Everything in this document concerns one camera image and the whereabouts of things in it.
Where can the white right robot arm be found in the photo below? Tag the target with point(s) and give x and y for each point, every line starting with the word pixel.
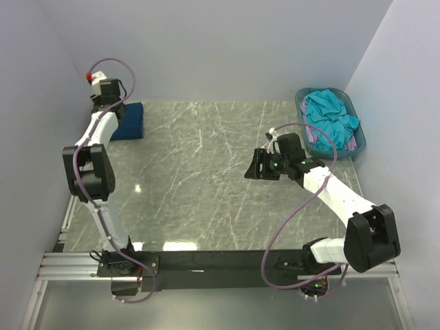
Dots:
pixel 371 236

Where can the black base crossbar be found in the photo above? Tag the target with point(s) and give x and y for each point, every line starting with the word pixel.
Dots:
pixel 215 279

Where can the turquoise t-shirt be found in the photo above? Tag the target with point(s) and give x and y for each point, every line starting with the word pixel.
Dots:
pixel 323 109

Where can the dark blue printed t-shirt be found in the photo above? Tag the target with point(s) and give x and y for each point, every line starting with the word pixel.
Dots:
pixel 131 126

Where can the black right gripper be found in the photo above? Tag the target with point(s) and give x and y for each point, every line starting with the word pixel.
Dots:
pixel 261 157

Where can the aluminium frame rail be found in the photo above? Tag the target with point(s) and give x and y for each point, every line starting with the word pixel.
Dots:
pixel 62 237
pixel 77 266

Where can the aluminium frame rail front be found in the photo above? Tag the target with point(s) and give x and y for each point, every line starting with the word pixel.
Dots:
pixel 77 266

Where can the aluminium frame rail left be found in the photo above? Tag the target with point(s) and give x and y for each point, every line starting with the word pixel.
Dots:
pixel 62 237

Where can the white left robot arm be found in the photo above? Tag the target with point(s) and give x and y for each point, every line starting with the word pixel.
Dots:
pixel 91 178

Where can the teal plastic laundry basket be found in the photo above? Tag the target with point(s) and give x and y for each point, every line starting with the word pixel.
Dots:
pixel 319 143

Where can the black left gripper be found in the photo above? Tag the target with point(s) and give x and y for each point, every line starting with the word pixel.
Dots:
pixel 95 100

